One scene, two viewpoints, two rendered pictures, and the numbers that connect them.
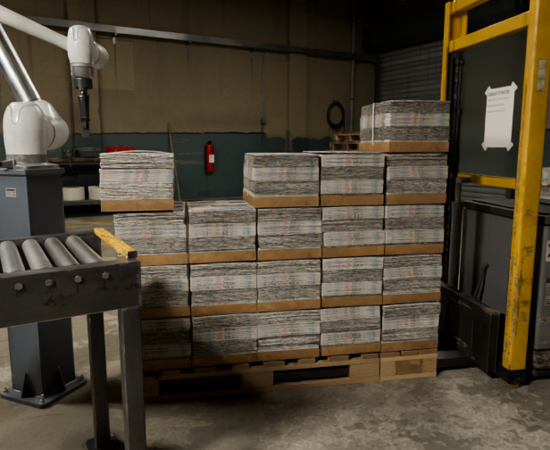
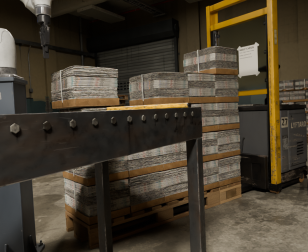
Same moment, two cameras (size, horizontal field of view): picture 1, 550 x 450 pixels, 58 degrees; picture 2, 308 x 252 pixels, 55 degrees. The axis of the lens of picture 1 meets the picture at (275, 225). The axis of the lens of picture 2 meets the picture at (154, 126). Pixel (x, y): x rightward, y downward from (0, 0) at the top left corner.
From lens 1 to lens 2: 1.14 m
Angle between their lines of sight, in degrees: 28
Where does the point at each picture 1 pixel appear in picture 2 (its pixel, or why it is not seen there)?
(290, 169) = (175, 81)
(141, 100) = not seen: outside the picture
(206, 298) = (137, 164)
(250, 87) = (20, 69)
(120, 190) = (87, 91)
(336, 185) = (196, 91)
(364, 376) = (214, 202)
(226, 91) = not seen: hidden behind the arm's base
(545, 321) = (283, 158)
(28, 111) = (7, 34)
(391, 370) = (224, 196)
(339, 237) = not seen: hidden behind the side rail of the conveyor
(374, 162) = (210, 79)
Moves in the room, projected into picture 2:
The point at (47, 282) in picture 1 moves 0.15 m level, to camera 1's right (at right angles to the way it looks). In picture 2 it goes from (176, 115) to (212, 113)
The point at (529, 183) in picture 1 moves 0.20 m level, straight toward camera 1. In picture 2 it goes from (275, 88) to (286, 86)
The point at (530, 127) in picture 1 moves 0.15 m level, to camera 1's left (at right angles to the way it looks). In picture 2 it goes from (274, 61) to (261, 60)
